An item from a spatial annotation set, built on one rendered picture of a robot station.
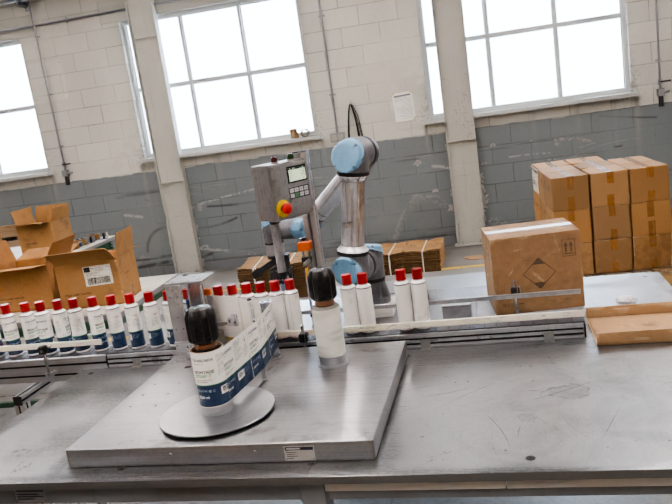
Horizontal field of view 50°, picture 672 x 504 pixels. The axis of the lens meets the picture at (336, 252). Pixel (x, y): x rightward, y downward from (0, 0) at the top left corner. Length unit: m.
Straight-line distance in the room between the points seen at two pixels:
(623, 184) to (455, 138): 2.51
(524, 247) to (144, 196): 6.47
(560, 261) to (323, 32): 5.61
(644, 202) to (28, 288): 4.14
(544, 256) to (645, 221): 3.20
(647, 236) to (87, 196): 6.01
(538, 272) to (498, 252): 0.15
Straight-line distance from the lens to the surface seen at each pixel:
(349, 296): 2.39
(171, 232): 8.43
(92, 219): 8.86
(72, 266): 4.01
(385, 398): 1.91
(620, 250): 5.70
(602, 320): 2.51
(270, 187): 2.40
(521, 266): 2.53
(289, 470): 1.75
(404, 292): 2.36
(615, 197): 5.63
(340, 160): 2.55
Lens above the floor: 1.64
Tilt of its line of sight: 11 degrees down
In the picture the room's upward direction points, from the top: 8 degrees counter-clockwise
